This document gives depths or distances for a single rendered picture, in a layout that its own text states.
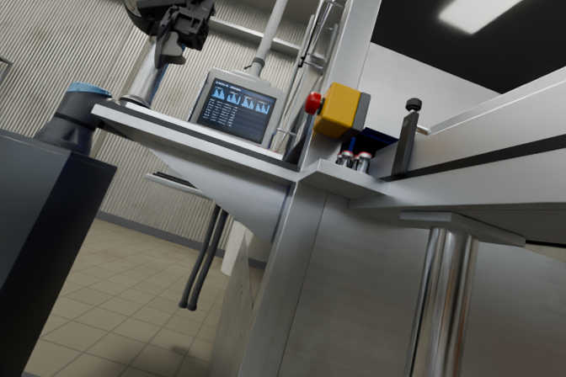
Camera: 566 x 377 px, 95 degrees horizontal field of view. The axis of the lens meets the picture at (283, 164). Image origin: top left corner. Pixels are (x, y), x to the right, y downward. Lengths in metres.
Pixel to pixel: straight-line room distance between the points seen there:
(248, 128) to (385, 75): 1.06
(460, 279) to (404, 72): 0.45
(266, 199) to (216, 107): 1.11
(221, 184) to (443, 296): 0.44
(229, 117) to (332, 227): 1.19
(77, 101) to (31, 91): 4.91
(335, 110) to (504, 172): 0.26
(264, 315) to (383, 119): 0.44
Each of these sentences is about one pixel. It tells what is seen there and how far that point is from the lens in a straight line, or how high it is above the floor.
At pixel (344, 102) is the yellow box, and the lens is 0.46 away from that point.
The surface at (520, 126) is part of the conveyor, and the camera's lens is 0.28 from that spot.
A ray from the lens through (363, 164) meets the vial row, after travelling 0.44.
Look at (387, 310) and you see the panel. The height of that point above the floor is 0.69.
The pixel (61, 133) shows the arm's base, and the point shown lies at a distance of 1.06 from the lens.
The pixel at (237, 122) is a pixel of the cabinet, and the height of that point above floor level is 1.25.
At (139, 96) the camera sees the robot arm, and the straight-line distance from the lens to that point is 1.12.
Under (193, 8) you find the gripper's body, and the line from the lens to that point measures 0.77.
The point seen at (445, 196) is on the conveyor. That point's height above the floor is 0.85.
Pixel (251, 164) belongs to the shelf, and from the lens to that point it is 0.51.
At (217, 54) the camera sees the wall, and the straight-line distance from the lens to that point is 5.15.
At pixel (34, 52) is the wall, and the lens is 6.30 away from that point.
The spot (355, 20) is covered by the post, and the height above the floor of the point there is 1.25.
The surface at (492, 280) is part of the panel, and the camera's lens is 0.71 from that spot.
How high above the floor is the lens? 0.78
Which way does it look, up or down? 12 degrees up
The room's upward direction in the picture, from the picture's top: 18 degrees clockwise
